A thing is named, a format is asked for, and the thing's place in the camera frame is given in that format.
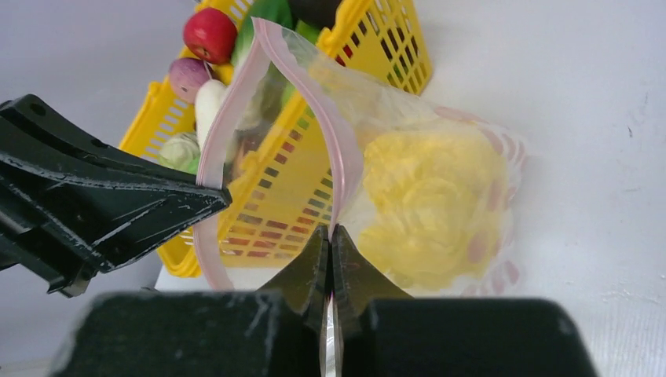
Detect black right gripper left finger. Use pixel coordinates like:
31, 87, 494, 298
49, 226, 328, 376

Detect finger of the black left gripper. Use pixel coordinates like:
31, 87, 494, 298
1, 94, 232, 298

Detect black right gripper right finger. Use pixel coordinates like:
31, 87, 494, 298
331, 225, 597, 376

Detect yellow napa cabbage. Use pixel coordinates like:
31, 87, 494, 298
357, 131, 507, 290

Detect clear zip top bag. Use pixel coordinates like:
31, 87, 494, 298
196, 18, 529, 296

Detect pale green cabbage head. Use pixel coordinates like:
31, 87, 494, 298
158, 132, 201, 174

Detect purple onion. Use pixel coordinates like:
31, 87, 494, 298
168, 57, 216, 104

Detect white radish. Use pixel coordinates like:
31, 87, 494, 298
194, 79, 227, 150

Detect red apple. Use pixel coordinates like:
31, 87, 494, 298
182, 7, 238, 65

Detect dark purple eggplant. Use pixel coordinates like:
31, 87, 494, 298
287, 0, 342, 29

